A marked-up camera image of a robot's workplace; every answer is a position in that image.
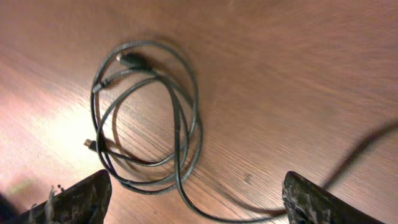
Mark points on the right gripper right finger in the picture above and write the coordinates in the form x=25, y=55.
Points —
x=306, y=202

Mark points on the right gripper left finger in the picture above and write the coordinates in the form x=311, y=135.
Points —
x=85, y=202

